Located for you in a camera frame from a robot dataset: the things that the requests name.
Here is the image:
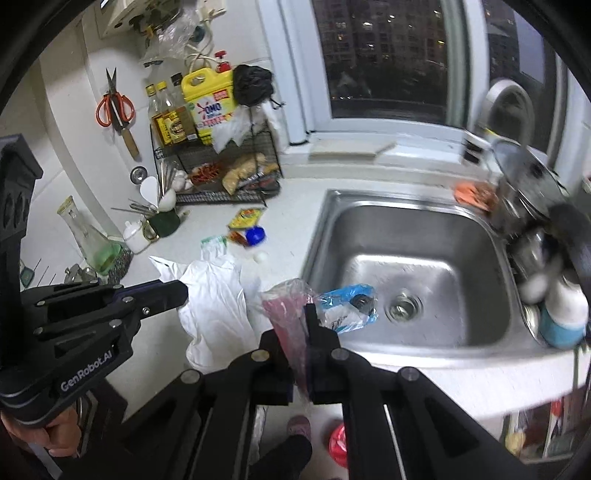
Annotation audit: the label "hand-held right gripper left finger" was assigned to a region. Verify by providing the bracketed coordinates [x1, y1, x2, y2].
[117, 330, 296, 480]

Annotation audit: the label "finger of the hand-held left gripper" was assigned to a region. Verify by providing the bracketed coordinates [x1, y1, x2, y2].
[21, 280, 188, 319]
[34, 288, 188, 365]

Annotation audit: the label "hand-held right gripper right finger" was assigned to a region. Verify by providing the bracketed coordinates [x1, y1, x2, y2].
[304, 302, 525, 480]

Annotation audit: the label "white plastic bag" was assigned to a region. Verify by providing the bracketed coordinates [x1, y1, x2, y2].
[148, 256, 260, 371]

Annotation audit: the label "pink plastic wrapper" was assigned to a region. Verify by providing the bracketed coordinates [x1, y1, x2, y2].
[261, 278, 315, 398]

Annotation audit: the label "blue plastic wrapper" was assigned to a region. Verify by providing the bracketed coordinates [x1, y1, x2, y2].
[318, 284, 379, 334]

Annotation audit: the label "person's left hand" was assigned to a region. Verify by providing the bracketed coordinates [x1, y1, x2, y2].
[0, 406, 77, 462]

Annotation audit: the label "steel wool scrubber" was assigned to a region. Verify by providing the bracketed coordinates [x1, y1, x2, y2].
[107, 251, 136, 285]

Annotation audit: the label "green dish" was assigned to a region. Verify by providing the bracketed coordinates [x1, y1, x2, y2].
[92, 242, 123, 276]

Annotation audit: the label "white lidded jar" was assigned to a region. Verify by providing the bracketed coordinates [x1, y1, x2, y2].
[122, 220, 151, 254]

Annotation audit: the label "person's pink slipper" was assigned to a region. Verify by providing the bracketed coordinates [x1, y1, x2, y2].
[287, 415, 313, 437]

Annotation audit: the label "dark green mug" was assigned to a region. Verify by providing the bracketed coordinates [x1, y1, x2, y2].
[145, 210, 182, 239]

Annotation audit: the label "glass carafe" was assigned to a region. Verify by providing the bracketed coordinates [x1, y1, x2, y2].
[56, 196, 122, 274]

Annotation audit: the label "steel teapot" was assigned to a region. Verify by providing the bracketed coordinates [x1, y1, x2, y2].
[65, 263, 100, 283]

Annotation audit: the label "metal chopsticks bundle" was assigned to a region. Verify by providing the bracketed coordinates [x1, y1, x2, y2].
[111, 198, 160, 219]

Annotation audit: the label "red basin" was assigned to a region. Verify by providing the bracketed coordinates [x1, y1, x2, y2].
[329, 422, 348, 467]

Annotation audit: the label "person's leg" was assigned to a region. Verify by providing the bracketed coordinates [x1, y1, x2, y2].
[252, 434, 315, 480]

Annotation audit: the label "yellow snack packet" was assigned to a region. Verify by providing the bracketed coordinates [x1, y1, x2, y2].
[227, 208, 267, 230]

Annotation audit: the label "dried red chilies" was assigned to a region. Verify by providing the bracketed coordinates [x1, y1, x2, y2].
[189, 161, 227, 185]

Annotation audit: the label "stainless steel sink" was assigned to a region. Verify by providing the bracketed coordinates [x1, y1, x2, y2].
[300, 188, 578, 370]

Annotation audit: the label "clear oil bottle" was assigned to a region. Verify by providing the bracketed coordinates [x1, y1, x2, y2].
[147, 82, 168, 139]

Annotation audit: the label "dark sauce bottle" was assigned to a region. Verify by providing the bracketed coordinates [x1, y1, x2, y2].
[168, 73, 199, 144]

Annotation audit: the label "crumpled white hanging bag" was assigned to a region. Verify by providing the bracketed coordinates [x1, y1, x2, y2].
[212, 104, 282, 153]

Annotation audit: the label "yellow detergent jug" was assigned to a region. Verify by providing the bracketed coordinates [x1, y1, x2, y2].
[181, 50, 239, 147]

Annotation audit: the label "white tile piece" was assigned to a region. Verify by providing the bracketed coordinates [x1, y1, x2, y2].
[308, 134, 398, 160]

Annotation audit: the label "black plastic bag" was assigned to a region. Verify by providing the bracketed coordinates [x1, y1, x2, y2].
[232, 65, 274, 108]

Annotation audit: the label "orange cloth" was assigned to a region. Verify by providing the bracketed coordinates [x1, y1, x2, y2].
[453, 181, 499, 209]

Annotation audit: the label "white water heater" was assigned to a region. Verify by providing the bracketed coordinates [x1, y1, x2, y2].
[95, 0, 229, 38]

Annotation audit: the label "clear hanging plastic bag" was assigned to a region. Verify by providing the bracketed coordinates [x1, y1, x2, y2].
[139, 4, 204, 65]

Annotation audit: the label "blue and white bowl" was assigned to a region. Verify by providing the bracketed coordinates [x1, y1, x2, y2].
[538, 272, 591, 350]

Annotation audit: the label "steel pot lid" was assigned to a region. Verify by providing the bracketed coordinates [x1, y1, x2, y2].
[489, 138, 568, 237]

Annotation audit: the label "black wok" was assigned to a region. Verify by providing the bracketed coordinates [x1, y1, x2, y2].
[547, 203, 591, 296]

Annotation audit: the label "window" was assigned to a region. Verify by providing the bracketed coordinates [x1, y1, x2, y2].
[268, 0, 583, 153]

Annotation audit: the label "steel faucet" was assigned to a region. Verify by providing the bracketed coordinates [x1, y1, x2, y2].
[464, 78, 536, 167]

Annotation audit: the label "wooden handled knife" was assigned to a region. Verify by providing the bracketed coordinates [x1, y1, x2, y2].
[121, 127, 142, 161]

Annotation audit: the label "orange handled scissors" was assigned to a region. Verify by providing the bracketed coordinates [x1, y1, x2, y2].
[95, 67, 136, 128]

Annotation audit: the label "black wire rack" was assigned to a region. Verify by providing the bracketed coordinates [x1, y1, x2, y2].
[150, 104, 283, 206]

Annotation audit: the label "white power cable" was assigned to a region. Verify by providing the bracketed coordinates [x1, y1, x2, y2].
[185, 28, 219, 71]

